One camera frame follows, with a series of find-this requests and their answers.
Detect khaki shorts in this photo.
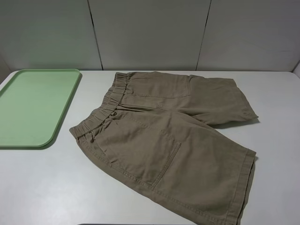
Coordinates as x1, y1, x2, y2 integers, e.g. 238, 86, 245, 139
70, 72, 257, 225

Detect green plastic tray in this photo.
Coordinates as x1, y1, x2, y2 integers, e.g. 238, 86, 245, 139
0, 69, 81, 149

